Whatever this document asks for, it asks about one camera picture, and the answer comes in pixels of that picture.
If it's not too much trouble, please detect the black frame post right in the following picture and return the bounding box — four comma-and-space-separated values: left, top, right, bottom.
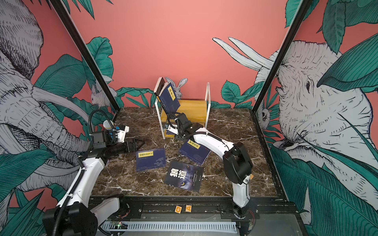
251, 0, 313, 113

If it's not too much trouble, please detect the orange tag G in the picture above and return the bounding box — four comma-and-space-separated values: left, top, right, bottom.
174, 206, 182, 214

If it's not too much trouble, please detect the blue teal microphone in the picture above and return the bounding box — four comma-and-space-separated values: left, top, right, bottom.
103, 120, 115, 130

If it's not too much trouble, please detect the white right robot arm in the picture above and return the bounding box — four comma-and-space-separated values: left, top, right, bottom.
164, 112, 253, 209

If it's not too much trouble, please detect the white slotted cable duct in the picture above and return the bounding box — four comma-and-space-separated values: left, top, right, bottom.
100, 221, 238, 234

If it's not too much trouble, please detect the black frame post left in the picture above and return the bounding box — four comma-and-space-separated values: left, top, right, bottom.
50, 0, 120, 112

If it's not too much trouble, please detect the orange tag A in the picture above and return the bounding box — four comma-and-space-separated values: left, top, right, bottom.
185, 205, 192, 212

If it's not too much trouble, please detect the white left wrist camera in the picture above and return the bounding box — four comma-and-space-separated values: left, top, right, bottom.
116, 125, 130, 143

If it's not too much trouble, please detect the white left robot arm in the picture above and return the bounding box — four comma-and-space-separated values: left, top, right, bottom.
42, 139, 145, 236

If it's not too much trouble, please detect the black frame post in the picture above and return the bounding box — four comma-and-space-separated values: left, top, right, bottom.
251, 0, 313, 113
50, 0, 120, 112

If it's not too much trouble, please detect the white metal wooden shelf rack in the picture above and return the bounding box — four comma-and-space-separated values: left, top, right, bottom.
153, 78, 211, 139

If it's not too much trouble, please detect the dark wolf cover book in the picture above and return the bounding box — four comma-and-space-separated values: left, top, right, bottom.
163, 161, 204, 192

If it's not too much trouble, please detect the purple portrait book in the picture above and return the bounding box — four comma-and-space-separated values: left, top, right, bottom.
165, 123, 178, 138

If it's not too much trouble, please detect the dark brown book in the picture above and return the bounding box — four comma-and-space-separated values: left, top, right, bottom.
154, 77, 167, 114

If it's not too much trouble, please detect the blue book yellow label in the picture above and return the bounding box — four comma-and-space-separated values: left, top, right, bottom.
179, 140, 211, 166
136, 148, 166, 172
159, 83, 180, 114

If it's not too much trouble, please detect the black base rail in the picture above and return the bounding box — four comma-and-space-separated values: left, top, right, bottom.
88, 194, 299, 220

